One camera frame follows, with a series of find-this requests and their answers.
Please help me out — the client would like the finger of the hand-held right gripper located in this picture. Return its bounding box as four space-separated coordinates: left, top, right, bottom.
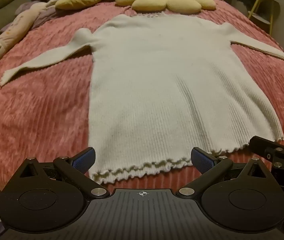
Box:
249 136 284 155

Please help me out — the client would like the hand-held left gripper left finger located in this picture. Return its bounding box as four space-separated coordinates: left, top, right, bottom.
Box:
19 147 110 199

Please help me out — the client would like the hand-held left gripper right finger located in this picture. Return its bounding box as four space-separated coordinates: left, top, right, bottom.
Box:
178 147 268 199

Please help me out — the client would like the white ribbed knit sweater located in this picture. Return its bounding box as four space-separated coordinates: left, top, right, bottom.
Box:
0 13 284 184

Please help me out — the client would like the pink ribbed plush blanket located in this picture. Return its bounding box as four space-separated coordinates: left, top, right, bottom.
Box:
0 0 284 240

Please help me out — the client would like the yellow side table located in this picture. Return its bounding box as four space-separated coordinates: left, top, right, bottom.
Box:
247 0 281 36

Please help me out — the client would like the long cream plush bunny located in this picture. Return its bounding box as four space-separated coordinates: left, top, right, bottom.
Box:
0 0 58 66

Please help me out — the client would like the yellow leaf-shaped pillow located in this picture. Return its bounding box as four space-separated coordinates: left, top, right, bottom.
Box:
55 0 102 10

